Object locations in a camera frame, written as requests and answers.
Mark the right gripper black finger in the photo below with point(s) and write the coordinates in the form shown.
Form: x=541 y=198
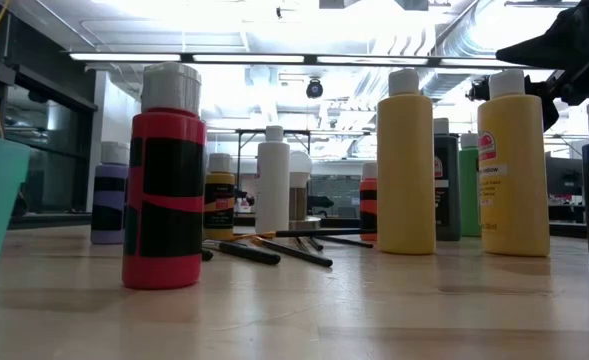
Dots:
x=549 y=47
x=554 y=92

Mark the large yellow paint bottle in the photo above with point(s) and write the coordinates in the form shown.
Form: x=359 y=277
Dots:
x=514 y=200
x=406 y=175

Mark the large light green paint bottle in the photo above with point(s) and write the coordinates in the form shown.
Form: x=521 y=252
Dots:
x=470 y=190

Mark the large dark green paint bottle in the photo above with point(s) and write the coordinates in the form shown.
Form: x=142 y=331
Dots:
x=446 y=190

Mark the small orange black-striped paint bottle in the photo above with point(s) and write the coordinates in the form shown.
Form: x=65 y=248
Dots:
x=369 y=200

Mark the large white paint bottle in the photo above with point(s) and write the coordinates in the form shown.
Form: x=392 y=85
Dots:
x=273 y=185

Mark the small yellow black-striped paint bottle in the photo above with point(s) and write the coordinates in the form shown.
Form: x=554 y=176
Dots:
x=219 y=200

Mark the small red black-striped paint bottle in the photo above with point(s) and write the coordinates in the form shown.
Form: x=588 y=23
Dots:
x=164 y=175

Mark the small lavender black-striped paint bottle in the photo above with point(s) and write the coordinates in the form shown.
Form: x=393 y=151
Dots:
x=109 y=200

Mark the black ceiling spotlight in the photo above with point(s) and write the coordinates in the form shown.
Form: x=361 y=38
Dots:
x=476 y=91
x=314 y=89

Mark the black computer monitor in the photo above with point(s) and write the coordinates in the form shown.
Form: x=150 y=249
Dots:
x=564 y=175

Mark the long LED light bar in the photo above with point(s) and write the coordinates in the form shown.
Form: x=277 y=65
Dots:
x=311 y=58

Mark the black paintbrush silver ferrule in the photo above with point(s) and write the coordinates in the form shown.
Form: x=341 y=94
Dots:
x=207 y=254
x=254 y=254
x=315 y=244

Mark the black background table frame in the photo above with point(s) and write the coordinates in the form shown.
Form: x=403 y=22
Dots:
x=324 y=132

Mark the black aluminium table frame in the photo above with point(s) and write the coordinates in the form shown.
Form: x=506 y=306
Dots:
x=49 y=221

